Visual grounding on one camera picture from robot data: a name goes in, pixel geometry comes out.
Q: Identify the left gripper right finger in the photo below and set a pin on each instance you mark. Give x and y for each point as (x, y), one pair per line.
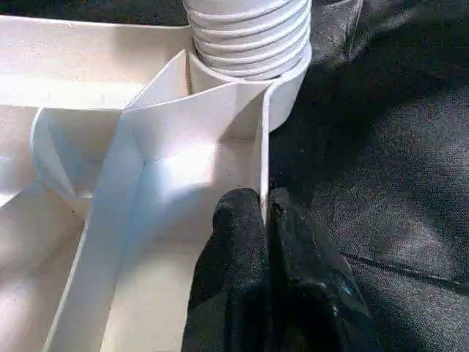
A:
(311, 293)

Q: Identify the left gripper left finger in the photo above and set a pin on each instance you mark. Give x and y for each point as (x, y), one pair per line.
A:
(231, 264)

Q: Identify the white plastic table leg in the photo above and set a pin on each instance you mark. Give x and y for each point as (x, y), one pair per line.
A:
(249, 36)

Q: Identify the black glossy mat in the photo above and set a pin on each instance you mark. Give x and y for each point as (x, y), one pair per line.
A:
(384, 165)

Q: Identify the white plastic table top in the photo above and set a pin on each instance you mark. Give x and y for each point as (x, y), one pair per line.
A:
(73, 73)

